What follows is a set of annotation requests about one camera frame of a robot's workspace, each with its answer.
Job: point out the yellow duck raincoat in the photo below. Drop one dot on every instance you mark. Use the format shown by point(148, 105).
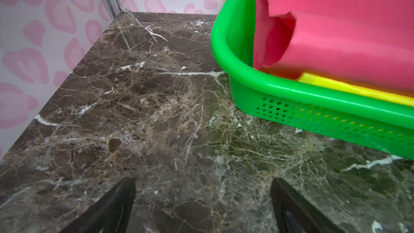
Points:
point(333, 84)

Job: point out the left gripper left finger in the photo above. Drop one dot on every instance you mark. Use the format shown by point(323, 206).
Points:
point(110, 214)

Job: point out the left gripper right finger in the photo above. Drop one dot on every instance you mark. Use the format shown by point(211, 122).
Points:
point(294, 214)

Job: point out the magenta raincoat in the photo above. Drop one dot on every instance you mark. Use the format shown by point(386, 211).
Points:
point(367, 42)

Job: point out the green plastic basket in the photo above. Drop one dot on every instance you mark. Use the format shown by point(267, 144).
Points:
point(381, 125)

